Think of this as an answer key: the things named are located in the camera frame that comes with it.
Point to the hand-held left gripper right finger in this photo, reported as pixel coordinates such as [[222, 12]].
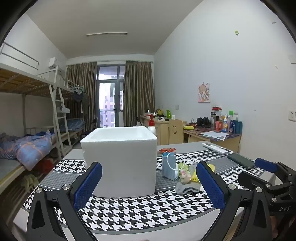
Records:
[[209, 183]]

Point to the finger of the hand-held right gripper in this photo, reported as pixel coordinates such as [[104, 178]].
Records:
[[252, 182], [266, 165]]

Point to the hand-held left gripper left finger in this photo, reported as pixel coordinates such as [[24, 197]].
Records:
[[89, 185]]

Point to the grey sock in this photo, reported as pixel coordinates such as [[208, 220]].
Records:
[[187, 188]]

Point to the white foam box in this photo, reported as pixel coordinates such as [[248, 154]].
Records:
[[120, 162]]

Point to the blue face mask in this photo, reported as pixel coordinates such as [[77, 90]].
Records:
[[168, 166]]

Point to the yellow soft toy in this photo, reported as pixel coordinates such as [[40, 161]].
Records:
[[188, 127]]

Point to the dark smartphone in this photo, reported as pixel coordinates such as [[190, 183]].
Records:
[[241, 160]]

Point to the floral patterned sock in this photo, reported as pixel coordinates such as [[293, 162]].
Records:
[[185, 177]]

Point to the pale green cloth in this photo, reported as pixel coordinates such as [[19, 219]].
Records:
[[181, 166]]

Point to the white remote control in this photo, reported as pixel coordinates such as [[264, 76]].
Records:
[[215, 148]]

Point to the teal box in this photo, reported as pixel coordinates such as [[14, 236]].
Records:
[[239, 127]]

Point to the white paper sheets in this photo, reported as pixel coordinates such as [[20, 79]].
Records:
[[214, 135]]

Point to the wooden desk with patterned top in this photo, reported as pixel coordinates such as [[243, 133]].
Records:
[[196, 136]]

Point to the red cloth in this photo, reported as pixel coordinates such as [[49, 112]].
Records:
[[45, 165]]

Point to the blue bottle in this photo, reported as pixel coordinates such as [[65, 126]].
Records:
[[232, 127]]

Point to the red snack packet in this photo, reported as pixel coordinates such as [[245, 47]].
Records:
[[165, 151]]

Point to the houndstooth tablecloth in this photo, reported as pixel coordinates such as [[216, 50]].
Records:
[[138, 208]]

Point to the white cartoon bottle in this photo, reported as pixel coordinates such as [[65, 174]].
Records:
[[225, 125]]

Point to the orange box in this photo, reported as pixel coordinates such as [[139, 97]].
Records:
[[218, 125]]

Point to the black headphones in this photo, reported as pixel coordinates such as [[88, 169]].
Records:
[[202, 122]]

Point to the wooden smiley chair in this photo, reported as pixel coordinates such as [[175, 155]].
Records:
[[175, 132]]

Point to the dark water bottle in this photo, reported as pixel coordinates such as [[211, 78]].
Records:
[[213, 121]]

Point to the light wooden desk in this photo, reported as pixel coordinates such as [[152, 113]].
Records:
[[161, 132]]

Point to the blue plaid blanket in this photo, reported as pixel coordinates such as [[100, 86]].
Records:
[[30, 148]]

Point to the white bunk bed ladder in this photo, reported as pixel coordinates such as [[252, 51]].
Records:
[[60, 120]]

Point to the red lidded container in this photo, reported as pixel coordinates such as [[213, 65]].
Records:
[[217, 108]]

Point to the white red-pump lotion bottle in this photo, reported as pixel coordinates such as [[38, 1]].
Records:
[[152, 129]]

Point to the green pitcher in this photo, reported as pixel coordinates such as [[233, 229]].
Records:
[[168, 114]]

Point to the dark hanging clothes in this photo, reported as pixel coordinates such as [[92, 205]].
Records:
[[79, 99]]

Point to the glass balcony door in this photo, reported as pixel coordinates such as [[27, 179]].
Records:
[[108, 97]]

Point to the brown curtain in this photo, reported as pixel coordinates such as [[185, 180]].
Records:
[[138, 92], [81, 92]]

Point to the white air conditioner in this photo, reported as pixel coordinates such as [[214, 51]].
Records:
[[56, 66]]

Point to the ceiling tube light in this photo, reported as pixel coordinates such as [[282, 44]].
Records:
[[106, 34]]

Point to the white wall socket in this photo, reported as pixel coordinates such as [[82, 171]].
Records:
[[292, 115]]

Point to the cartoon wall poster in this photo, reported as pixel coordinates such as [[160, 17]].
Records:
[[204, 92]]

